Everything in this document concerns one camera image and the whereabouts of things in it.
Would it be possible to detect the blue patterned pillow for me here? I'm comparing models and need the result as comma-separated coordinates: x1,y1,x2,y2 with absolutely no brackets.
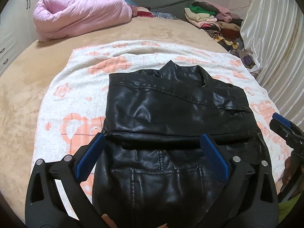
151,11,177,20

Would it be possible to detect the white satin curtain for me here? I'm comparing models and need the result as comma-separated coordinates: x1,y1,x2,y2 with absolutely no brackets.
240,0,304,133

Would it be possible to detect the plastic bag of clothes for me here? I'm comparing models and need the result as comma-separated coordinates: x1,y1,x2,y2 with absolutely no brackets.
228,49,262,73

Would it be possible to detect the white wardrobe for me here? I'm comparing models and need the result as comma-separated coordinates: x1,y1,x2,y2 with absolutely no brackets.
0,0,40,76

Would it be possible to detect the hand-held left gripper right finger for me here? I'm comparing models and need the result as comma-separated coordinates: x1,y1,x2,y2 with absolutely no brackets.
197,133,279,228

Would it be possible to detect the black leather jacket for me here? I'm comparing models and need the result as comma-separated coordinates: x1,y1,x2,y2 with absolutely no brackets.
91,60,270,228

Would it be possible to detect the tan bed sheet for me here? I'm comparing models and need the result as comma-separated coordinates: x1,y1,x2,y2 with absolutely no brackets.
0,17,235,169

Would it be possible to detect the white orange patterned blanket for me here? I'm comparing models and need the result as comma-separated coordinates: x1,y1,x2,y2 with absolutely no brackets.
33,39,295,221

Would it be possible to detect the thin dark wall cable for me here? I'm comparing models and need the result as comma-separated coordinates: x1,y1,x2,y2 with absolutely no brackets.
229,1,252,11

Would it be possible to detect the person's green garment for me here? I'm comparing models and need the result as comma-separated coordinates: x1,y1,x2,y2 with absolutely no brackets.
278,192,302,222

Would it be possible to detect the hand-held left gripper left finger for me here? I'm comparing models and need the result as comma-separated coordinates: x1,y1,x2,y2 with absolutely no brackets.
25,133,106,228

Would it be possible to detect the pile of folded clothes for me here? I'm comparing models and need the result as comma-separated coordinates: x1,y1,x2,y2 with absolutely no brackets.
185,1,245,50

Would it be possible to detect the person's right hand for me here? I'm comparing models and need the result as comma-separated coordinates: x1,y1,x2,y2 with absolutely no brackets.
281,155,297,189

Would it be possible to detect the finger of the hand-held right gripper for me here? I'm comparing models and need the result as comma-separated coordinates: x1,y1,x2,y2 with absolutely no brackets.
269,119,295,139
272,112,292,128

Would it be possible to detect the person's left hand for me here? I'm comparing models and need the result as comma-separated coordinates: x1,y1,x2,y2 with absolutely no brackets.
101,214,168,228

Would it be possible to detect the red pillow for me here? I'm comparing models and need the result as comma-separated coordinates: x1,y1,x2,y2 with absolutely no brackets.
132,6,155,18

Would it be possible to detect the floral patterned bag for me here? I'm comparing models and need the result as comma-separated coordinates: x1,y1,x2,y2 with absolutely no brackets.
250,65,262,77

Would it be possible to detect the pink quilt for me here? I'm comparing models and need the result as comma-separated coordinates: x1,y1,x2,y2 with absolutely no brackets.
33,0,133,42

